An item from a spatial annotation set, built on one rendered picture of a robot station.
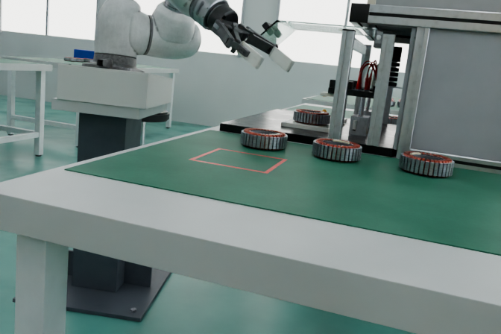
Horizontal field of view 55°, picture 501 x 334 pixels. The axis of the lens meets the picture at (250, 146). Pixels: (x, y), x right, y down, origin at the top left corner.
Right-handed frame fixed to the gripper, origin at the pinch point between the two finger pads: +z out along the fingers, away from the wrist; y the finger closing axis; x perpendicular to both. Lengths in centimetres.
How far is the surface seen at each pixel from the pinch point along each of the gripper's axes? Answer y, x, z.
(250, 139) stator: 5.6, -15.7, 8.4
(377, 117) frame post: -22.0, -0.1, 21.9
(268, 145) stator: 4.0, -14.5, 12.2
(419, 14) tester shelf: -21.4, 25.4, 15.1
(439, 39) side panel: -24.3, 23.3, 21.8
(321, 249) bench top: 49, 1, 45
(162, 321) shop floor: -22, -106, 4
